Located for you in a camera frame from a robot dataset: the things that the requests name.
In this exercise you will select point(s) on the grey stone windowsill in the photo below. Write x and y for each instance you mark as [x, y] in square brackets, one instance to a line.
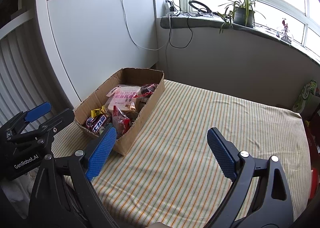
[200, 22]

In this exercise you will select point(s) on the yellow candy wrapper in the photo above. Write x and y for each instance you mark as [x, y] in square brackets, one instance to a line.
[97, 112]

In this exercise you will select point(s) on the white slatted panel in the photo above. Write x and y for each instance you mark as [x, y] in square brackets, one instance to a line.
[20, 80]

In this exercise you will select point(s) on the white cabinet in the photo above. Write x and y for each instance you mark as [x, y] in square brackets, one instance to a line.
[100, 42]

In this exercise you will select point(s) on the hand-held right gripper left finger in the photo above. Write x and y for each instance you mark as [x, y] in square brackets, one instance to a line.
[101, 152]

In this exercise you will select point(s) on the red cardboard box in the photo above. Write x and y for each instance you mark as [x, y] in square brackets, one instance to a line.
[312, 140]

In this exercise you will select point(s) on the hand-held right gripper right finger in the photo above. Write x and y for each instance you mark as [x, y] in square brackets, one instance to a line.
[221, 152]

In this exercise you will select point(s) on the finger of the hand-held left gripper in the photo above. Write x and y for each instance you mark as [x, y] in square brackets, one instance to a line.
[37, 112]
[60, 120]

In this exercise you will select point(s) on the red-edged dark cake packet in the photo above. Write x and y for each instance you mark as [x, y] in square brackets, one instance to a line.
[121, 122]

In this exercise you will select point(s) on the striped table cloth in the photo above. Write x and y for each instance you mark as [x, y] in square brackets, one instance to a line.
[200, 112]

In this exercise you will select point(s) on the potted green plant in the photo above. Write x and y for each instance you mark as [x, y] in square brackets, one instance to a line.
[242, 16]

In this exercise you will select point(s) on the white pink figurine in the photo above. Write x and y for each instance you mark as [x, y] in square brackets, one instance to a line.
[285, 31]

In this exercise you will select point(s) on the brown cake clear packet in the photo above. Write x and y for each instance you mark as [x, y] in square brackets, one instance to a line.
[147, 90]

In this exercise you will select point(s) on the pale knitted cloth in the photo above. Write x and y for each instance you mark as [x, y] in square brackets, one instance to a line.
[15, 193]

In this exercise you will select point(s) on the brown chocolate bar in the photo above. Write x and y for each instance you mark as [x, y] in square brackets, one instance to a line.
[89, 122]
[100, 121]

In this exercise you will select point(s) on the white power strip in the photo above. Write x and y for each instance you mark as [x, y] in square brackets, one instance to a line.
[170, 7]

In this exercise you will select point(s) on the sliced bread packet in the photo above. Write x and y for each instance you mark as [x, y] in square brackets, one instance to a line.
[120, 100]

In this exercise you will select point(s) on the brown cardboard box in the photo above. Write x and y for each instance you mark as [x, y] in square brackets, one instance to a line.
[140, 127]

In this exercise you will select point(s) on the green gift bag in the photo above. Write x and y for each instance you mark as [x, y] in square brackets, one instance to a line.
[306, 97]

